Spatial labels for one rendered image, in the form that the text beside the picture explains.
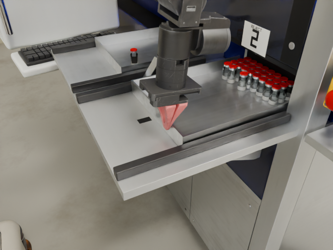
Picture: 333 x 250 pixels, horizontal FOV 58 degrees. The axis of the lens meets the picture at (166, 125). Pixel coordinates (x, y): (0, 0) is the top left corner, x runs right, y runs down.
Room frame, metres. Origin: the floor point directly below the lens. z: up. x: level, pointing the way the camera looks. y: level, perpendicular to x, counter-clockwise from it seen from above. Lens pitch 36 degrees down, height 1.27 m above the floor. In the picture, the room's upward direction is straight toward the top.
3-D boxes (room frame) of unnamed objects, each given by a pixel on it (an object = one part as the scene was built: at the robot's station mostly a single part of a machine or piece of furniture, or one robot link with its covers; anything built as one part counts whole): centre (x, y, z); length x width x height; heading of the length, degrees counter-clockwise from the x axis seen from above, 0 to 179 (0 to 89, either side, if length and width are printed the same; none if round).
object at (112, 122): (0.76, 0.02, 0.87); 0.70 x 0.48 x 0.02; 27
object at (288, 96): (0.71, -0.26, 0.90); 0.18 x 0.02 x 0.05; 27
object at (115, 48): (0.95, 0.03, 0.90); 0.34 x 0.26 x 0.04; 117
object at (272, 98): (0.69, -0.22, 0.90); 0.18 x 0.02 x 0.05; 27
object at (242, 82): (0.69, -0.19, 0.90); 0.02 x 0.02 x 0.05
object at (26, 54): (1.16, 0.37, 0.82); 0.40 x 0.14 x 0.02; 124
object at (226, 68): (0.75, -0.16, 0.90); 0.02 x 0.02 x 0.05
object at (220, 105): (0.64, -0.12, 0.90); 0.34 x 0.26 x 0.04; 117
